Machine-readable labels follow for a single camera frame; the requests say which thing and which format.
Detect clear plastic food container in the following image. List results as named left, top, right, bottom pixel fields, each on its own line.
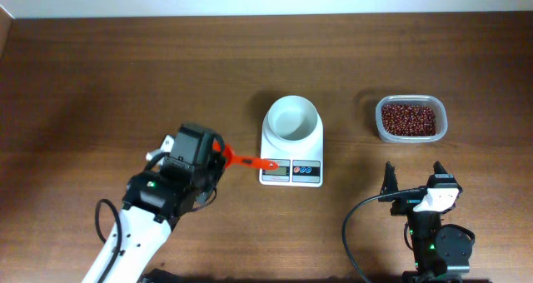
left=375, top=95, right=448, bottom=143

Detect orange plastic measuring scoop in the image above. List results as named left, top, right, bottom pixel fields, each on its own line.
left=212, top=141, right=279, bottom=171

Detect white round bowl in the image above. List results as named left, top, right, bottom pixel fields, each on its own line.
left=266, top=96, right=318, bottom=142

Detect red beans in container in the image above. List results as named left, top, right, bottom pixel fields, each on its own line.
left=381, top=104, right=436, bottom=137

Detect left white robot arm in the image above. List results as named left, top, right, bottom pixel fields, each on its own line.
left=84, top=123, right=227, bottom=282

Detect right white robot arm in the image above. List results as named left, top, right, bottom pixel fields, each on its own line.
left=380, top=161, right=476, bottom=282

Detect white digital kitchen scale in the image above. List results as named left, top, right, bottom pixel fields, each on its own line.
left=258, top=115, right=324, bottom=187

